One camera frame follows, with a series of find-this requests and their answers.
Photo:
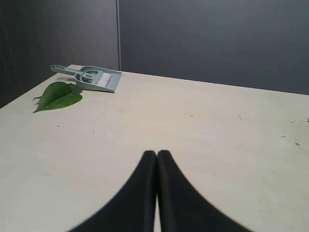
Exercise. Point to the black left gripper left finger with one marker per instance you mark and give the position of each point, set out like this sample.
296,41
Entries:
132,209

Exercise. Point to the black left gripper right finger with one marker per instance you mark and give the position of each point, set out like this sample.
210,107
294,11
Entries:
182,208

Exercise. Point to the green plastic dustpan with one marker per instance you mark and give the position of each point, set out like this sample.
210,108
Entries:
112,85

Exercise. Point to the small green hand brush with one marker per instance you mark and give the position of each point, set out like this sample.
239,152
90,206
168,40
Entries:
89,76

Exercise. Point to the loose green artificial leaf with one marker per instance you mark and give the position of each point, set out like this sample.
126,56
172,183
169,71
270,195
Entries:
58,95

